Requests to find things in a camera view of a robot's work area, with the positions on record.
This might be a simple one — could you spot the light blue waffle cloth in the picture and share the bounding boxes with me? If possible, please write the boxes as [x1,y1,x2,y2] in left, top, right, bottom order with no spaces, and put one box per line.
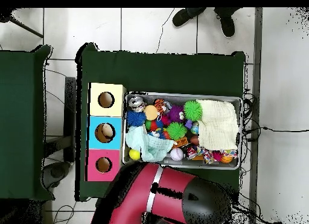
[124,124,177,163]

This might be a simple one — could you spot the white baseball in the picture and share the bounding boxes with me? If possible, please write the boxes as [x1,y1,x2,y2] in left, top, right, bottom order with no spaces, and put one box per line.
[170,147,185,162]

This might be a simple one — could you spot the wooden box with three holes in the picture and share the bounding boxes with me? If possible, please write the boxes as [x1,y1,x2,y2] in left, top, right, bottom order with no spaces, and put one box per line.
[85,82,127,182]

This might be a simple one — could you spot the orange round sponge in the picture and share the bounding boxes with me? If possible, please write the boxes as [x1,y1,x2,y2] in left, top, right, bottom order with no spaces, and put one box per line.
[144,104,159,121]

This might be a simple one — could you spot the tiger plush toy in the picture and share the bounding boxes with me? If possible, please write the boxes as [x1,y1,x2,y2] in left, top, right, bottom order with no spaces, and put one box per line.
[153,98,173,114]

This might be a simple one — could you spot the blue spiky rubber ball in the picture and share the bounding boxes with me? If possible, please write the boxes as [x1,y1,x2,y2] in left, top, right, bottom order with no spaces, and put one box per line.
[126,110,147,127]

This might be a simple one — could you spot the purple spiky toy with eyes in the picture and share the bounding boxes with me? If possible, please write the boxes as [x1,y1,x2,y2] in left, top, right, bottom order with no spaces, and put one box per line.
[167,105,185,123]

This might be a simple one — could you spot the green spiky toy with eyes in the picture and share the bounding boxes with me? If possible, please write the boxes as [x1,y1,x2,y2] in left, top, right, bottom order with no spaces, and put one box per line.
[166,122,187,141]

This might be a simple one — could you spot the crushed silver drink can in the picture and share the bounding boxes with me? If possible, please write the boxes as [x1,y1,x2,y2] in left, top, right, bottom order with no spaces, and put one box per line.
[127,96,147,113]

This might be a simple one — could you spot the green spiky rubber ball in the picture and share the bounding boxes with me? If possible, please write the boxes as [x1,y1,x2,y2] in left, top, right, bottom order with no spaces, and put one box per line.
[183,100,203,121]

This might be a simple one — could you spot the dark green table cloth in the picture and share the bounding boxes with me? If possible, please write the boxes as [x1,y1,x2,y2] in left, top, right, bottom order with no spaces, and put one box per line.
[75,42,247,205]

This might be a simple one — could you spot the cream waffle cloth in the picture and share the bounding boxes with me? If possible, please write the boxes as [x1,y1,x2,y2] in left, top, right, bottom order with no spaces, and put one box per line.
[196,99,240,152]

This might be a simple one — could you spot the black stand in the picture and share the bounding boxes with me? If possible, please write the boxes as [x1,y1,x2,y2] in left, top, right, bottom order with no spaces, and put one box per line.
[63,76,77,163]

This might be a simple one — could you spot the person's right foot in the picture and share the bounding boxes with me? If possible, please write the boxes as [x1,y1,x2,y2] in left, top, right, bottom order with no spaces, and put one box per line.
[171,7,207,28]

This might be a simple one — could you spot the person's foot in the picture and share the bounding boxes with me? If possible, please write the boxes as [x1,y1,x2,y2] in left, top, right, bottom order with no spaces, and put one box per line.
[213,7,242,38]
[171,7,207,28]

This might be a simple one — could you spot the grey round base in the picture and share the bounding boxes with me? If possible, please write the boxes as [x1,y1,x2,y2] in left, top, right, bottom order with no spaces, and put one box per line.
[43,161,72,188]

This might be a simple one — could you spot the person's left foot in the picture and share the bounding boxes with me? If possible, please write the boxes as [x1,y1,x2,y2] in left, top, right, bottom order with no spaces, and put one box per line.
[213,7,242,38]

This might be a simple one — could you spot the dark green side table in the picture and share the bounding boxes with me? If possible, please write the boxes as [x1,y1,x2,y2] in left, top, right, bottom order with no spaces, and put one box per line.
[0,45,56,201]

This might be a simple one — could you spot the black tripod leg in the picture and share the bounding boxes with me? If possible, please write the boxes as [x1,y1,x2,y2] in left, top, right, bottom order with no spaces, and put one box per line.
[0,8,45,39]

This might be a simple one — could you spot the shallow wire mesh bin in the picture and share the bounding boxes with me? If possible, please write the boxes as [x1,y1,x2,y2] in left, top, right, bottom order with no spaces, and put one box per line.
[121,91,243,171]

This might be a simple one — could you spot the black cable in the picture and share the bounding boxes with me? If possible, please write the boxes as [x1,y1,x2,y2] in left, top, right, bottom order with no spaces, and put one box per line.
[243,126,309,133]

